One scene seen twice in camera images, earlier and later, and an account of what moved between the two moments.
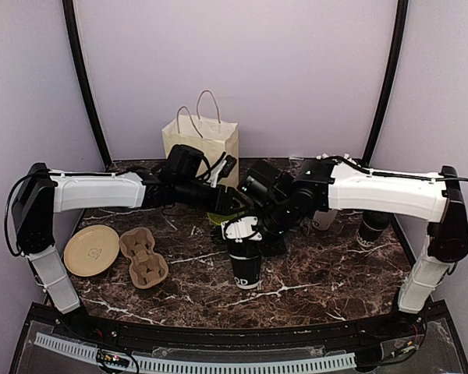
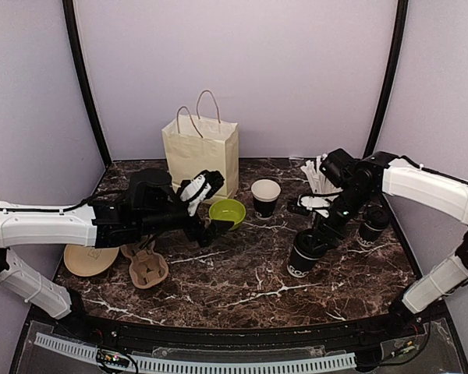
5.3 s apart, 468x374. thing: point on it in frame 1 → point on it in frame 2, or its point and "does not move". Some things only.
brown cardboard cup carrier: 147,267 does not move
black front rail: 239,336 does not move
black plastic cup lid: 244,251 → 310,245
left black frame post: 69,9 does not move
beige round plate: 91,250 does not move
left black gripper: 228,195 → 205,238
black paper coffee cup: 366,236 does not move
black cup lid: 376,220 does not move
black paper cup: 246,271 → 298,265
